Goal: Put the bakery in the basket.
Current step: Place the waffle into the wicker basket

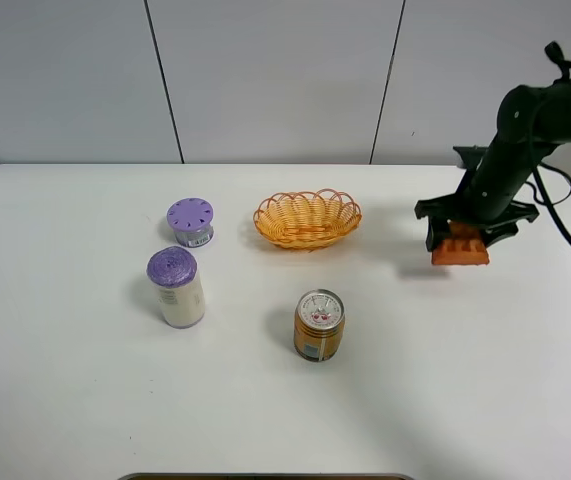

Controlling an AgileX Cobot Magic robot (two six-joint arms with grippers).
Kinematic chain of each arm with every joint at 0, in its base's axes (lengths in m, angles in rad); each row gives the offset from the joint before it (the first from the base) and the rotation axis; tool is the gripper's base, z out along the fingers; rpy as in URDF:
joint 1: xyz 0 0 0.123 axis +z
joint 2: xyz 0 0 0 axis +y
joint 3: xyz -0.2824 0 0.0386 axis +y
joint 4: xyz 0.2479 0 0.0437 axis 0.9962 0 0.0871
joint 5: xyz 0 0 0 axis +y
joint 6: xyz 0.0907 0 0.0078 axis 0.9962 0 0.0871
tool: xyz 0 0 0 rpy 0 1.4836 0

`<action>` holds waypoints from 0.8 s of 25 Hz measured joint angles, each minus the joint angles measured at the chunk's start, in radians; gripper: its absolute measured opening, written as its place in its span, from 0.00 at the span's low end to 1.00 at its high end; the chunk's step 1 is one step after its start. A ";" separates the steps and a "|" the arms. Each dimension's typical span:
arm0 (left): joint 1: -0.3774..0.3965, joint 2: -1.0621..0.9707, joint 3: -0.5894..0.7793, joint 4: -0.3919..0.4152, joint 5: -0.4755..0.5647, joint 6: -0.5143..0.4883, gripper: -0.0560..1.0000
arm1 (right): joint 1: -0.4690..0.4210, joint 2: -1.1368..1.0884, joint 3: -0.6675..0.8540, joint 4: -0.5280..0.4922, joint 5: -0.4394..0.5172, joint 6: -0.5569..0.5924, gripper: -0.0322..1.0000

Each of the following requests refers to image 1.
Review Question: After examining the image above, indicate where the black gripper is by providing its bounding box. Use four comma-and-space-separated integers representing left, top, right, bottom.
415, 145, 538, 252

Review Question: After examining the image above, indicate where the orange waffle slice toy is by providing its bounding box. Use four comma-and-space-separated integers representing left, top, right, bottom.
431, 221, 490, 266

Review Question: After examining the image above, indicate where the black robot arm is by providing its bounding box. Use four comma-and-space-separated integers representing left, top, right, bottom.
414, 80, 571, 252

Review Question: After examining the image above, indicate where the orange wicker basket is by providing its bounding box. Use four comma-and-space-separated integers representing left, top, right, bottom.
253, 189, 362, 251

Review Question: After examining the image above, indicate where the orange drink can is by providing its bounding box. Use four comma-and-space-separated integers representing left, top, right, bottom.
293, 289, 346, 362

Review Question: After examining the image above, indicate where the purple lidded air freshener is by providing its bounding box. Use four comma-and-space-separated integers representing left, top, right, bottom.
166, 197, 214, 248

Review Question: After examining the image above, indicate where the purple garbage bag roll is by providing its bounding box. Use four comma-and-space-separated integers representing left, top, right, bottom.
146, 246, 205, 329

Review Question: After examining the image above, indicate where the black cable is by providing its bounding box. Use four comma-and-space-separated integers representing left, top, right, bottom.
524, 41, 571, 281

